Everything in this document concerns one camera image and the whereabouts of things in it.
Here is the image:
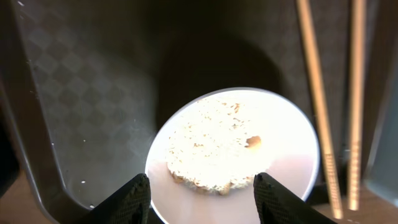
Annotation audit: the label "white bowl with rice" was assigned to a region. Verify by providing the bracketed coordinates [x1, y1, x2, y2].
[145, 88, 320, 223]

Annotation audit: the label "dark brown serving tray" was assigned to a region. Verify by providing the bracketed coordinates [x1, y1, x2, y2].
[0, 0, 398, 224]

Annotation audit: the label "wooden chopstick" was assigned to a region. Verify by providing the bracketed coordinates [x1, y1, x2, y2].
[348, 0, 366, 211]
[296, 0, 343, 220]

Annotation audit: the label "rice leftovers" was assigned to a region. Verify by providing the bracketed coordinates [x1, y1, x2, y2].
[165, 97, 266, 195]

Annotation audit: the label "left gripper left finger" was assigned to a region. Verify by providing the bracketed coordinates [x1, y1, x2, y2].
[76, 174, 151, 224]

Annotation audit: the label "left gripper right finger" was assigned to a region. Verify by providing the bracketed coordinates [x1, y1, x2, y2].
[253, 172, 335, 224]

